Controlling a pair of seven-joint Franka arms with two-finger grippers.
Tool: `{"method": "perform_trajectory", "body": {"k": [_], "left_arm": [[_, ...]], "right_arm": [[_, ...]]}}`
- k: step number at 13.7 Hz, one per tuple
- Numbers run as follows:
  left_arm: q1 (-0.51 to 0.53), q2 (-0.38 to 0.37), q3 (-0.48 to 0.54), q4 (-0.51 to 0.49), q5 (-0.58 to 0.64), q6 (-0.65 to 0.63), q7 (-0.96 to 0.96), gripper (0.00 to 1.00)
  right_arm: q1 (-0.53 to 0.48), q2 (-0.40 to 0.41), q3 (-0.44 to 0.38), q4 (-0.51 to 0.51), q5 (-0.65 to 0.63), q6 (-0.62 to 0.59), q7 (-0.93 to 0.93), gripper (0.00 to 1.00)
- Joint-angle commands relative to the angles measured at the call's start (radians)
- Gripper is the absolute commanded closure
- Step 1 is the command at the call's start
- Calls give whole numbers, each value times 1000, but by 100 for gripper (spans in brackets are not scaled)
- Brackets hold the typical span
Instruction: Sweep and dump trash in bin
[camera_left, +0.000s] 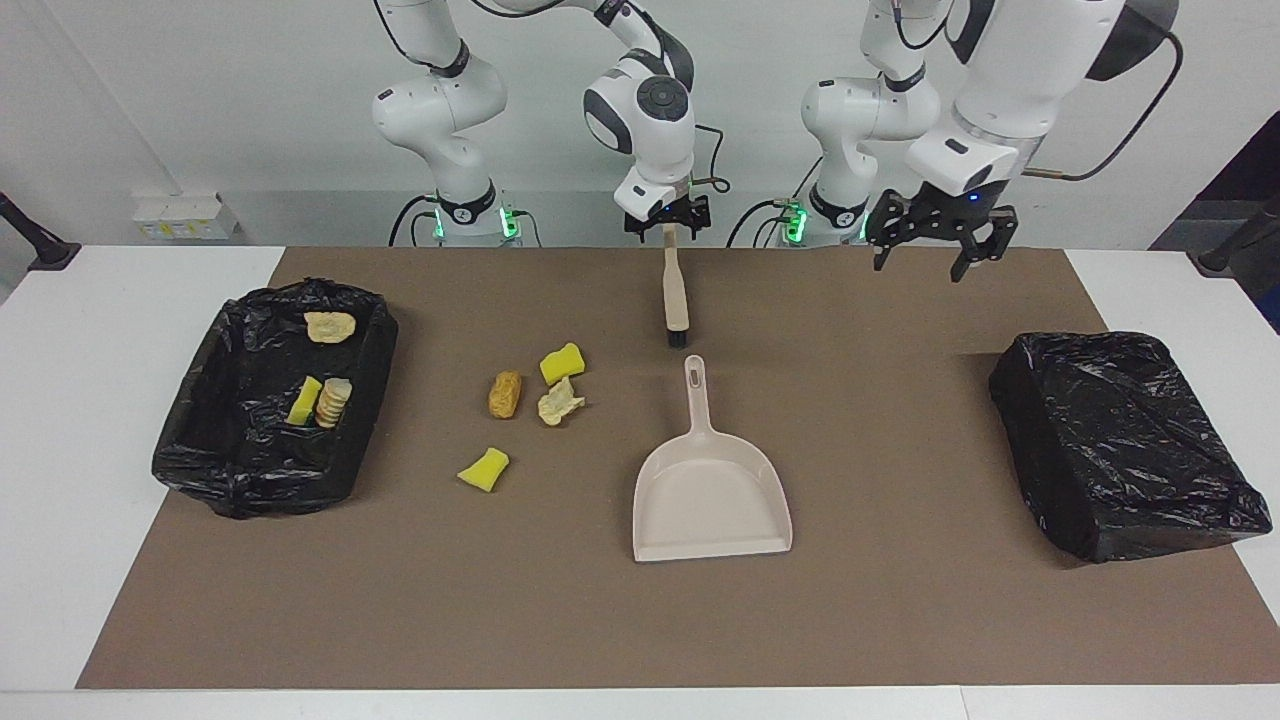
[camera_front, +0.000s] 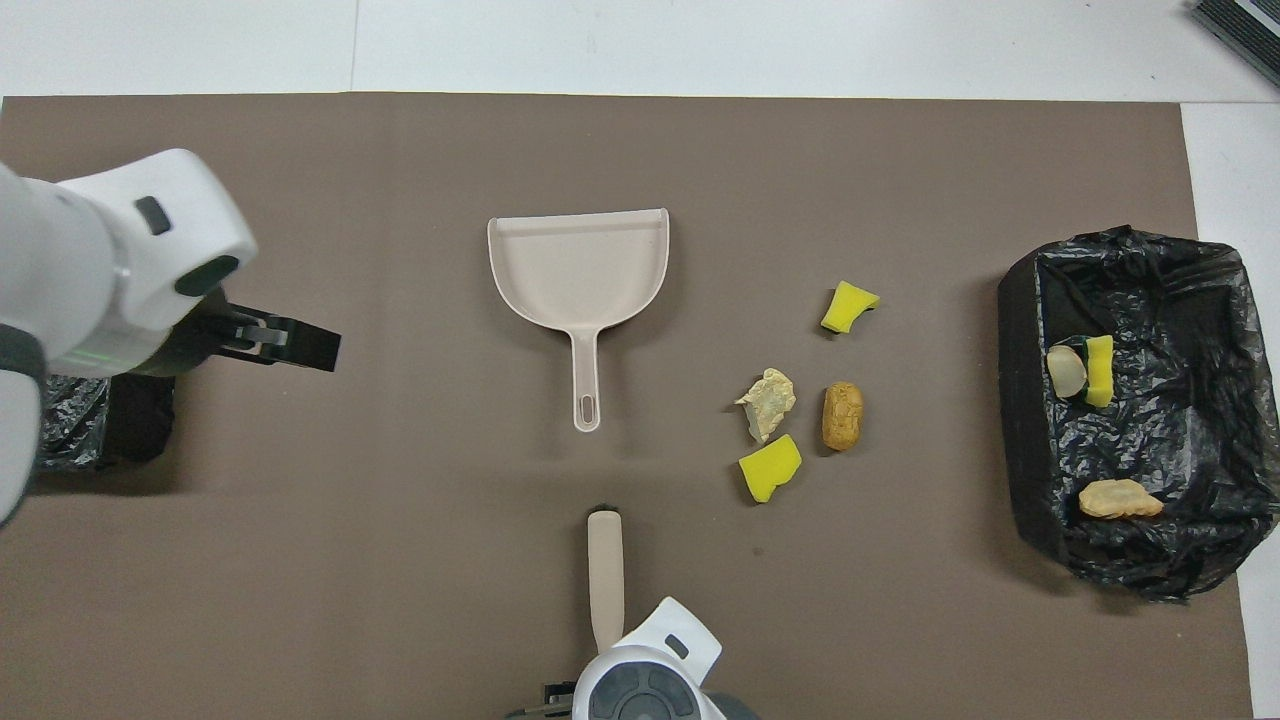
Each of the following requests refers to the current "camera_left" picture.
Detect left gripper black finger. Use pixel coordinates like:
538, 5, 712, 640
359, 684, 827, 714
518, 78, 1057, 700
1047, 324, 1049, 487
950, 205, 1020, 285
866, 192, 906, 273

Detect beige hand brush black bristles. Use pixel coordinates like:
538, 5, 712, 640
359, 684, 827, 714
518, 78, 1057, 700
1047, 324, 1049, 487
660, 222, 691, 349

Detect notched yellow sponge piece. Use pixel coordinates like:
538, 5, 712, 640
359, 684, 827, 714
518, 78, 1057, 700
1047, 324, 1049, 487
540, 343, 587, 386

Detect pale paper ball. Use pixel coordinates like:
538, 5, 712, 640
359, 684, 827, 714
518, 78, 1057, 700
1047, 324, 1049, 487
537, 377, 586, 429

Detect beige plastic dustpan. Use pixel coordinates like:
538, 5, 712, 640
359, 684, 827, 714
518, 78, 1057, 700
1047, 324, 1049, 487
632, 354, 794, 563

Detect small yellow sponge piece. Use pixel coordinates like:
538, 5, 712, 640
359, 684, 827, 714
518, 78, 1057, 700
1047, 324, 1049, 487
457, 447, 510, 494

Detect yellow sponge green backing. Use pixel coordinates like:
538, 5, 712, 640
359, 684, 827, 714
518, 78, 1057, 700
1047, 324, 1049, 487
286, 375, 324, 427

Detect black bag lined bin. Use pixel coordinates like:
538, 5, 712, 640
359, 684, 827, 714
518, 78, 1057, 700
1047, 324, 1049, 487
990, 331, 1273, 563
152, 278, 399, 518

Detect black stand base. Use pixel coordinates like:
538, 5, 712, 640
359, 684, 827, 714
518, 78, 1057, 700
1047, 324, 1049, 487
1197, 205, 1280, 276
0, 190, 81, 271

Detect dark side panel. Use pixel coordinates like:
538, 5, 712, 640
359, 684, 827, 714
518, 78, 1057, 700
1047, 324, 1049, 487
1150, 110, 1280, 331

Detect brown paper table mat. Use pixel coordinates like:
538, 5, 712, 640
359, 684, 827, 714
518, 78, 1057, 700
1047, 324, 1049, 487
77, 247, 1280, 689

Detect black left base cable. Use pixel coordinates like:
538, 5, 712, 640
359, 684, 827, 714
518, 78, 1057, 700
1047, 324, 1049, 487
727, 197, 801, 249

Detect black base cable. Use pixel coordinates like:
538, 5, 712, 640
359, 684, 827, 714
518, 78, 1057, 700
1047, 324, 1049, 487
727, 197, 801, 249
388, 193, 446, 248

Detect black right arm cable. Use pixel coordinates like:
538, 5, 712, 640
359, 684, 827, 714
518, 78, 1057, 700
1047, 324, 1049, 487
375, 0, 733, 196

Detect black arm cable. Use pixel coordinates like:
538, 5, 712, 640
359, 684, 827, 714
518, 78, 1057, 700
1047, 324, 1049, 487
1020, 25, 1186, 183
375, 0, 733, 196

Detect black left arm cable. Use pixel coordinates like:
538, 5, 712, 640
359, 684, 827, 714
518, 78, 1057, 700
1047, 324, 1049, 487
1020, 25, 1186, 183

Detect black right base cable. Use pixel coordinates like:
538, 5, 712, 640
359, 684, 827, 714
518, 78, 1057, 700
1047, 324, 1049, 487
388, 193, 446, 248

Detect white wall socket box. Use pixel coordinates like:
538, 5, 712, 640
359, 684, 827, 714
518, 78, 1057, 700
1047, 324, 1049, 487
132, 192, 243, 241

